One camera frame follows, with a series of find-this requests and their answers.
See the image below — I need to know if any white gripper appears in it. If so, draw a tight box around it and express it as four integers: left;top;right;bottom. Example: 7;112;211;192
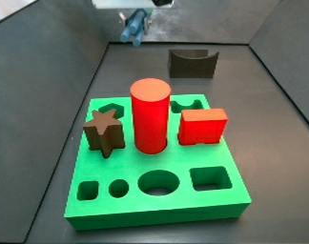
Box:
92;0;175;34

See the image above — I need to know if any blue three prong object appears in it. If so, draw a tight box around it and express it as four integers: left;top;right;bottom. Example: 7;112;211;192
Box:
120;9;147;47

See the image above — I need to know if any black curved fixture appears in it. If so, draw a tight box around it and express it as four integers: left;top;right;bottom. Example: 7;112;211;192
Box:
169;50;219;78

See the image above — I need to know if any red cylinder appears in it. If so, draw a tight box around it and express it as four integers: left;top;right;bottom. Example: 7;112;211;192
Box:
130;78;171;154

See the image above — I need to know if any brown star block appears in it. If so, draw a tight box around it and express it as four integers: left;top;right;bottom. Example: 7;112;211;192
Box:
83;109;126;158

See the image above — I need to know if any red square block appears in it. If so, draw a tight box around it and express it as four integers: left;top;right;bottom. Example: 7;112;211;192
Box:
178;109;229;146

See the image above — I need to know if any green shape sorter block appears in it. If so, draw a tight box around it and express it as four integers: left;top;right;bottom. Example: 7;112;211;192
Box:
64;97;251;231

